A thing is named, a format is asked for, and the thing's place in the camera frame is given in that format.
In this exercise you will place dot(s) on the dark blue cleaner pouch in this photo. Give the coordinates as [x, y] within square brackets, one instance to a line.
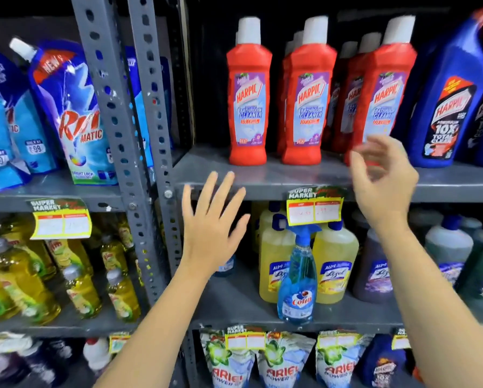
[383, 363]

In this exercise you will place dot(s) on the purple floor cleaner bottle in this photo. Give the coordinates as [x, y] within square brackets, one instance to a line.
[373, 270]

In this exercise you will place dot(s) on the white green detergent pouch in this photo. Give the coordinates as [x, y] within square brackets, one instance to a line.
[225, 363]
[338, 367]
[284, 363]

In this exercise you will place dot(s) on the person's left little finger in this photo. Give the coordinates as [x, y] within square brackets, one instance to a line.
[187, 204]

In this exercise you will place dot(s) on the blue spouted detergent pouch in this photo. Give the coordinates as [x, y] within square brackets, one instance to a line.
[71, 96]

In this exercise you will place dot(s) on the person's right hand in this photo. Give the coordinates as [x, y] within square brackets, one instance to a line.
[387, 189]

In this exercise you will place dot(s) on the row of red cleaner bottles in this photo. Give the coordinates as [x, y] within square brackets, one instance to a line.
[306, 56]

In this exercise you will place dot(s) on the person's right thumb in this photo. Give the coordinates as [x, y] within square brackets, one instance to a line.
[356, 173]

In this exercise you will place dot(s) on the blue glass cleaner spray bottle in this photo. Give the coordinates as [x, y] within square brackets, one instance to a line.
[300, 278]

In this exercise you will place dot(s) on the person's left hand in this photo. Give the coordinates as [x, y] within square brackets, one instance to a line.
[209, 242]

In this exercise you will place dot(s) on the yellow floor cleaner bottle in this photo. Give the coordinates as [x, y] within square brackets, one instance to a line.
[265, 216]
[273, 254]
[336, 254]

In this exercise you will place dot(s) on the group of yellow dishwash bottles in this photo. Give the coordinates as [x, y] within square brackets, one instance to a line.
[19, 278]

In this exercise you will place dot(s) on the person's right forearm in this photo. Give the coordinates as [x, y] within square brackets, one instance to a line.
[431, 303]

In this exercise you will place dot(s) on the yellow shelf price tag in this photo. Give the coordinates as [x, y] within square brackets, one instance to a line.
[61, 222]
[314, 208]
[338, 340]
[245, 339]
[118, 343]
[401, 341]

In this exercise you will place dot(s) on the person's left thumb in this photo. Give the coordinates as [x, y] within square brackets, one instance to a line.
[242, 228]

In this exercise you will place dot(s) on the dark fabric conditioner bottle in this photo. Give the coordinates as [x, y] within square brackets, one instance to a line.
[27, 363]

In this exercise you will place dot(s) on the person's left forearm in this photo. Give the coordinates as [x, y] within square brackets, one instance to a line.
[160, 327]

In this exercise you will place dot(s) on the grey slotted metal shelf rack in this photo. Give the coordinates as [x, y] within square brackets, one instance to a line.
[102, 84]
[265, 177]

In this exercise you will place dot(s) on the person's left middle finger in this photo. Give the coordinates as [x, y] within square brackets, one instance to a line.
[224, 193]

